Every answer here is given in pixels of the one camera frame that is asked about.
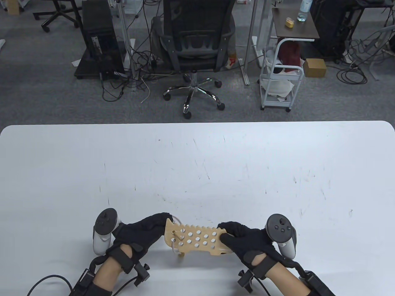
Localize dark brown side table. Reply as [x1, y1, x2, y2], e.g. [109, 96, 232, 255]
[272, 7, 320, 42]

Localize white rolling cart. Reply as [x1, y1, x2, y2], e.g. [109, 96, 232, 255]
[259, 39, 305, 112]

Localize tangle of black floor cables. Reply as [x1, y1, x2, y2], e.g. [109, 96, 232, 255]
[99, 37, 173, 102]

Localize black grey hand controller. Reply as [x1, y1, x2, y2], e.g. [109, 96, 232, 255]
[93, 208, 122, 256]
[266, 214, 299, 259]

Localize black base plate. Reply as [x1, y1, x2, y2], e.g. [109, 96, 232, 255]
[74, 48, 127, 81]

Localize thin white floor cable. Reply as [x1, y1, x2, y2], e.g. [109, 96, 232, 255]
[140, 76, 152, 104]

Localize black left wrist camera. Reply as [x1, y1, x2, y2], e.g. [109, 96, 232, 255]
[73, 268, 113, 296]

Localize person's left forearm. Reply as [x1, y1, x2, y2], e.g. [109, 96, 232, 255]
[89, 244, 136, 296]

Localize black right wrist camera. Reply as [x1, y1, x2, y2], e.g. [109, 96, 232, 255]
[298, 270, 335, 296]

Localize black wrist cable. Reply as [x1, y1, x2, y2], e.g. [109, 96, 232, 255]
[253, 276, 272, 296]
[27, 274, 74, 296]

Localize person's left hand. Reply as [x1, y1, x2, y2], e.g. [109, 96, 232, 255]
[106, 212, 174, 275]

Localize black right glove sensor module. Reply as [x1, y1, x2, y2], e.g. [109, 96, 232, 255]
[238, 269, 254, 293]

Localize person's right hand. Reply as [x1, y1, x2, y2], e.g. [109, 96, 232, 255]
[217, 220, 301, 279]

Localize aluminium frame post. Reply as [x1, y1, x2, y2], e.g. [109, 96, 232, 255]
[115, 0, 137, 92]
[244, 0, 259, 86]

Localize person's right forearm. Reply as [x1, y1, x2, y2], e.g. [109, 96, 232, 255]
[262, 262, 312, 296]

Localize black mesh office chair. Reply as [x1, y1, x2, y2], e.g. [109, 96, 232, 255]
[151, 0, 236, 120]

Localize coil of black cable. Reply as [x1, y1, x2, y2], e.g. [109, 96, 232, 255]
[336, 66, 368, 85]

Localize clear plastic box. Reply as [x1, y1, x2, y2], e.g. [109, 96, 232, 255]
[123, 0, 144, 15]

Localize black grey right hand controller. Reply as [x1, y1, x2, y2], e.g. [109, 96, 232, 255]
[266, 214, 299, 259]

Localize black swivel chair base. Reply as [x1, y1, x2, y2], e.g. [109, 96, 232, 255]
[32, 0, 82, 33]

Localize white cloth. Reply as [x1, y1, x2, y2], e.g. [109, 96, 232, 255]
[262, 77, 294, 97]

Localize black glove sensor module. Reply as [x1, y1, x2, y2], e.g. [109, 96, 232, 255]
[238, 269, 254, 293]
[134, 263, 151, 286]

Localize clear water bottle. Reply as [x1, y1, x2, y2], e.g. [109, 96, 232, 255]
[297, 0, 312, 22]

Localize black computer tower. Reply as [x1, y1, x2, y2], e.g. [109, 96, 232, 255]
[81, 0, 125, 77]

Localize black left glove sensor module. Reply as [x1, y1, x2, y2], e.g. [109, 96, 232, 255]
[134, 263, 151, 286]

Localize black equipment cabinet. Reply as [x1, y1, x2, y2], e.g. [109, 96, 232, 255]
[310, 0, 355, 60]

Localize dark red bag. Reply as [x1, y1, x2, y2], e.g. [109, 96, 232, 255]
[278, 41, 301, 74]

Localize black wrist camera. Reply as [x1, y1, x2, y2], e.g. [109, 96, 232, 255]
[298, 270, 335, 296]
[73, 268, 113, 296]

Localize brown cardboard box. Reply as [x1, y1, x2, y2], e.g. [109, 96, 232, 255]
[302, 58, 327, 78]

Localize black grey left hand controller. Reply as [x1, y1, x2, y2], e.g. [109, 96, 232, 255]
[93, 208, 122, 256]

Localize cream rope with wooden needle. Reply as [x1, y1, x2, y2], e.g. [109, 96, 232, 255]
[169, 216, 185, 258]

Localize grey desk leg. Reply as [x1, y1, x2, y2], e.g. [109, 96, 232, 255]
[355, 25, 395, 81]

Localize wooden crocodile lacing toy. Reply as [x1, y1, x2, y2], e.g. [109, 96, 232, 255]
[164, 218, 235, 258]

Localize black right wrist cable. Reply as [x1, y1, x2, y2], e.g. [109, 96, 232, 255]
[253, 276, 272, 296]

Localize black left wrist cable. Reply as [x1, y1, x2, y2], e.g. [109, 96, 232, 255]
[27, 274, 74, 296]

